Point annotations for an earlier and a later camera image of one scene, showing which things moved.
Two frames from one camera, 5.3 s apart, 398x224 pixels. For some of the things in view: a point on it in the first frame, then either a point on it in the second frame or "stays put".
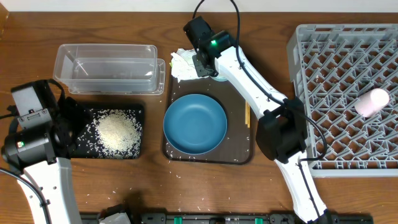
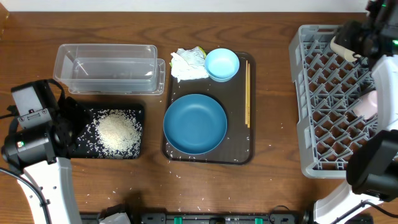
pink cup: [370, 102] stays put
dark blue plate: [194, 124] stays put
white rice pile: [112, 133] stays put
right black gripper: [202, 71] to [344, 35]
